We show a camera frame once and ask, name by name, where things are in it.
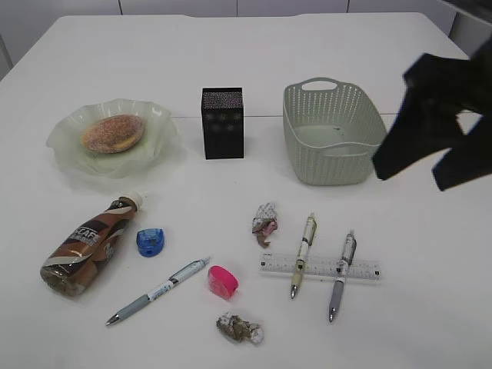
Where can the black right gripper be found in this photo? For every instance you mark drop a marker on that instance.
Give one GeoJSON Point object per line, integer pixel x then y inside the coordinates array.
{"type": "Point", "coordinates": [438, 90]}

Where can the paper with pink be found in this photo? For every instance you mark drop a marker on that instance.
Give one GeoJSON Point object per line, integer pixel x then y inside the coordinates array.
{"type": "Point", "coordinates": [264, 223]}

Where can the brown grey paper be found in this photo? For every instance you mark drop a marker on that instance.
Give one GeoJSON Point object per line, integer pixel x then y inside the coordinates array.
{"type": "Point", "coordinates": [238, 330]}

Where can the blue pencil sharpener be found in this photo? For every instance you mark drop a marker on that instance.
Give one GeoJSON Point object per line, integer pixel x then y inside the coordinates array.
{"type": "Point", "coordinates": [150, 241]}

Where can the sugared bread bun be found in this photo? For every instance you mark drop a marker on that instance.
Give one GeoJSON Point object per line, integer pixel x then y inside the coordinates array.
{"type": "Point", "coordinates": [114, 134]}

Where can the brown Nescafe coffee bottle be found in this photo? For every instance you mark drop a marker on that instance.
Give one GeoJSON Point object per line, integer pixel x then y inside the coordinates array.
{"type": "Point", "coordinates": [76, 263]}

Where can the pale green plastic basket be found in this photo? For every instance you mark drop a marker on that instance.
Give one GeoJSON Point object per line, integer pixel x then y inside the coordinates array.
{"type": "Point", "coordinates": [331, 131]}

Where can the grey grip ballpoint pen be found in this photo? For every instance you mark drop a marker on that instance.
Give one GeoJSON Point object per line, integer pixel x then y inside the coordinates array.
{"type": "Point", "coordinates": [350, 245]}

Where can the cream grip ballpoint pen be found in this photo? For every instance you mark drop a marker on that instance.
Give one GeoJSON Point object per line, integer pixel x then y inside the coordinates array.
{"type": "Point", "coordinates": [300, 263]}

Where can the black mesh pen holder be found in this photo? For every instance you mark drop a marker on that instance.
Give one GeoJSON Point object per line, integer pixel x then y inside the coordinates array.
{"type": "Point", "coordinates": [222, 114]}

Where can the pink pencil sharpener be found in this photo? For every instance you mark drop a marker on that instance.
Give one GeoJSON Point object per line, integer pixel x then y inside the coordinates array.
{"type": "Point", "coordinates": [222, 282]}

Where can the blue grey ballpoint pen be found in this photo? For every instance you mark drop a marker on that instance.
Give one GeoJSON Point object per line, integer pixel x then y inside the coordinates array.
{"type": "Point", "coordinates": [178, 277]}

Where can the pale green wavy plate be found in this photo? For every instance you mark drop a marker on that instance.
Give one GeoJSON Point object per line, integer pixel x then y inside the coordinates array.
{"type": "Point", "coordinates": [158, 137]}

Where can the clear plastic ruler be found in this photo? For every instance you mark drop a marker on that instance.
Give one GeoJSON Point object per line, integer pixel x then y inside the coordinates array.
{"type": "Point", "coordinates": [318, 266]}

